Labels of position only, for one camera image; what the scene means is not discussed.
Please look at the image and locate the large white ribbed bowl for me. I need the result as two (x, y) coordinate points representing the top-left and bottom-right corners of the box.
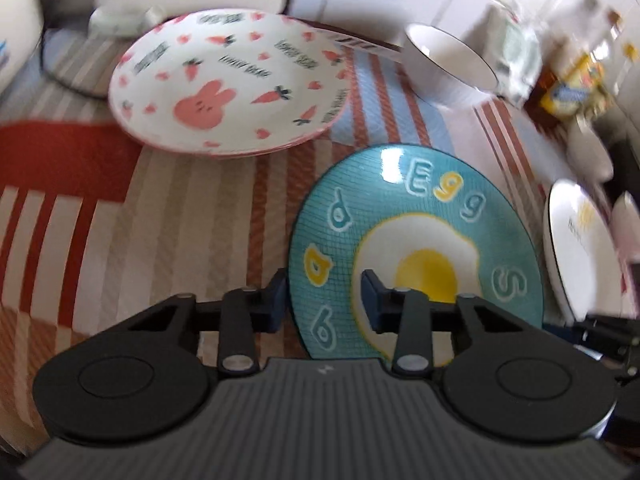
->
(400, 23), (498, 110)

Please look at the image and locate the white rice cooker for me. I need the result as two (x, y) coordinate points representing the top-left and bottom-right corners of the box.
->
(0, 0), (42, 91)

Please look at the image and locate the teal egg print plate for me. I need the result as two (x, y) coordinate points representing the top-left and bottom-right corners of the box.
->
(288, 144), (544, 360)

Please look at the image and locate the white power plug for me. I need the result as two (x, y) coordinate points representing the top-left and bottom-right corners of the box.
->
(88, 6), (167, 39)

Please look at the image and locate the white plastic seasoning bag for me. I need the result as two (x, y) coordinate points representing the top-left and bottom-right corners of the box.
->
(498, 13), (542, 107)

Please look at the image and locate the yellow label cooking wine bottle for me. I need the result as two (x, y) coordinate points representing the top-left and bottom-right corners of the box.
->
(536, 0), (622, 128)

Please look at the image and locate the striped woven table mat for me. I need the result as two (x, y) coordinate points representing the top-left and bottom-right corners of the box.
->
(1, 35), (550, 453)

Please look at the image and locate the black power cable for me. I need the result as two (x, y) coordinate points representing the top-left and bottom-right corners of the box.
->
(39, 29), (114, 101)

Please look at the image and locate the white carrot bunny plate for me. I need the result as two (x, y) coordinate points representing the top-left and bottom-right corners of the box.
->
(107, 9), (350, 158)

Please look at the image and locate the small white ribbed bowl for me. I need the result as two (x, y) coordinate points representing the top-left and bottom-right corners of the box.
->
(566, 116), (614, 183)

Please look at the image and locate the white sun print plate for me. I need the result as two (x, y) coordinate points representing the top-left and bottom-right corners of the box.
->
(544, 179), (623, 324)

